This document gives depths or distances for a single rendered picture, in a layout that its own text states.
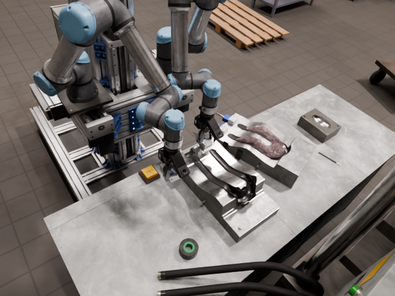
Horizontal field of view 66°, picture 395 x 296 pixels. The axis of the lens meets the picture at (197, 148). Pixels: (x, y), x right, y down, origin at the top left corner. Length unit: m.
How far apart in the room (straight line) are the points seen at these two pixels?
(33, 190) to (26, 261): 0.56
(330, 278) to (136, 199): 0.91
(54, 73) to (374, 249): 1.39
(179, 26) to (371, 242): 1.13
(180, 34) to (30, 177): 1.80
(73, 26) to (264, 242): 1.13
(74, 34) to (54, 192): 1.65
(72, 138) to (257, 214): 1.69
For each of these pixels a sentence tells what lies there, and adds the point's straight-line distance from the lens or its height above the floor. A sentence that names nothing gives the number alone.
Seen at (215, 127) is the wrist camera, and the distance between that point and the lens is 1.45.
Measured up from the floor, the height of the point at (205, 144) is 0.92.
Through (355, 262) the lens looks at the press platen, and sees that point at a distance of 1.26.
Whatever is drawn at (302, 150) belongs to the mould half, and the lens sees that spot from 1.69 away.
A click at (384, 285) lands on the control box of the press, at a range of 0.72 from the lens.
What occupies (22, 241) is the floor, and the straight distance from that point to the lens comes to 2.43.
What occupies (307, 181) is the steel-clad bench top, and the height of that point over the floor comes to 0.80.
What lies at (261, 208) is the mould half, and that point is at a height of 0.86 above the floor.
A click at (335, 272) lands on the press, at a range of 1.52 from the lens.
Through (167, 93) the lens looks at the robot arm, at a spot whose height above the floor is 1.29.
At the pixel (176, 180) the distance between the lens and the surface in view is 1.33.
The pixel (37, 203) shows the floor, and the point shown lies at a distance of 2.56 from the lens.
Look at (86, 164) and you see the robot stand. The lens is 2.41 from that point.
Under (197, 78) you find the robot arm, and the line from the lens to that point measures 1.42.
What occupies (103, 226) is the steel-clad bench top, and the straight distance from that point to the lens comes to 1.41.
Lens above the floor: 2.03
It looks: 47 degrees down
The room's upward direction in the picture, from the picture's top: 9 degrees clockwise
